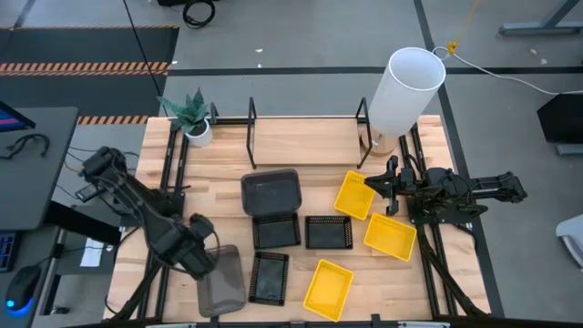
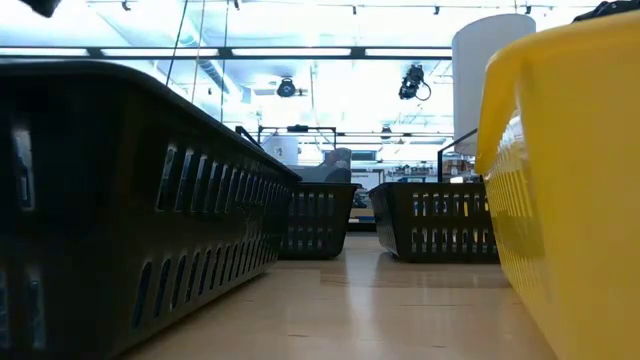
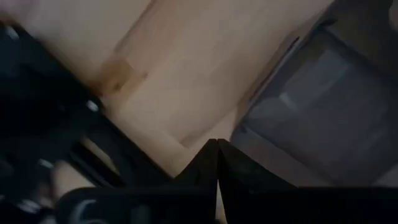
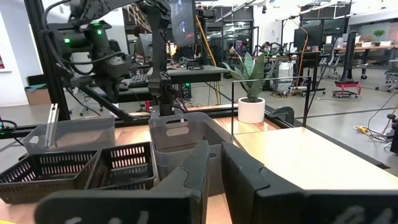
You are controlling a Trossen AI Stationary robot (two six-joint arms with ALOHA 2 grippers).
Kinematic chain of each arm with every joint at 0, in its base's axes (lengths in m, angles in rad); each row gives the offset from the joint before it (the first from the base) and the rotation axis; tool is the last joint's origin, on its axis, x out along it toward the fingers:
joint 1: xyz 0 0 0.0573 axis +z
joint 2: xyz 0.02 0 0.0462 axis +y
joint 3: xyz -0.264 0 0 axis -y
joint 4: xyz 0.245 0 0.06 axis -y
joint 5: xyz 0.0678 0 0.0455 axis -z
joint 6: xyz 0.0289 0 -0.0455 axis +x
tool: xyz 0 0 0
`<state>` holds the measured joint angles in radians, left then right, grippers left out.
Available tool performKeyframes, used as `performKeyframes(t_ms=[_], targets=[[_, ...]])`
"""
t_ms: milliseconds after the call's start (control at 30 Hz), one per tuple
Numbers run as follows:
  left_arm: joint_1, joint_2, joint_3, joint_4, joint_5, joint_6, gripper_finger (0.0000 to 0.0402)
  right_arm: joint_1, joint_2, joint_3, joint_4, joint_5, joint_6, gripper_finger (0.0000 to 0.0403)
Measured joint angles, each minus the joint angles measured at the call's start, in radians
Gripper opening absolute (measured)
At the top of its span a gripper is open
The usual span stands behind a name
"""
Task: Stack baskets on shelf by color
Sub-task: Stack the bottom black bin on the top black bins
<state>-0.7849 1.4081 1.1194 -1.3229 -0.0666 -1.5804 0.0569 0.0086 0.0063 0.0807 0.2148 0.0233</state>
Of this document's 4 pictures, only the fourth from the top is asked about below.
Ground yellow hanging hose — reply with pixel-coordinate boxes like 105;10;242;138
195;14;222;105

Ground grey office chair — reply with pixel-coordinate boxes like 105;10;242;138
374;58;398;93
319;43;341;78

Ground cardboard box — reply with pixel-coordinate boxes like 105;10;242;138
24;83;52;106

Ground black headphones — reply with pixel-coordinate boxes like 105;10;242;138
185;61;205;72

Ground orange hanging cable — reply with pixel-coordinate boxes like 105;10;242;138
295;18;310;88

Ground black keyboard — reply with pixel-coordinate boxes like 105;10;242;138
127;73;150;89

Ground grey translucent plastic basket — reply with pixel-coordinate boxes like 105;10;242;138
148;111;234;187
154;124;234;197
22;115;116;156

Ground small potted desk plant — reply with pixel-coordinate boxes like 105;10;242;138
373;29;386;47

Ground black computer tower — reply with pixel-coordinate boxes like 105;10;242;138
181;81;193;101

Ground long wooden desk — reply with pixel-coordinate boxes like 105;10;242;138
334;44;398;80

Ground yellow white floor cable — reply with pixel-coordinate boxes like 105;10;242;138
353;124;389;142

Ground large black screen on stand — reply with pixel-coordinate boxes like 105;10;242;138
293;24;325;52

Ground red wheeled cart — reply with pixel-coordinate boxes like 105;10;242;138
331;80;363;99

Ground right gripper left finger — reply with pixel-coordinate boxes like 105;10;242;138
34;139;211;224

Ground black pedestal stand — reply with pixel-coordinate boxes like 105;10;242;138
338;30;358;83

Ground black mesh plastic basket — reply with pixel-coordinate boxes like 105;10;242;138
84;141;157;191
0;150;101;205

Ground black computer monitor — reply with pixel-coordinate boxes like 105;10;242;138
169;0;198;48

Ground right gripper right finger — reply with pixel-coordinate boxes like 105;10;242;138
220;141;398;224

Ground grey office desk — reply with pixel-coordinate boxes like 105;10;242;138
146;64;230;85

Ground snake plant in white pot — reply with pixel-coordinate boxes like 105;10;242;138
222;52;276;124

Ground grey frame bracket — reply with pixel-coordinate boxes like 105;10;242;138
269;106;295;126

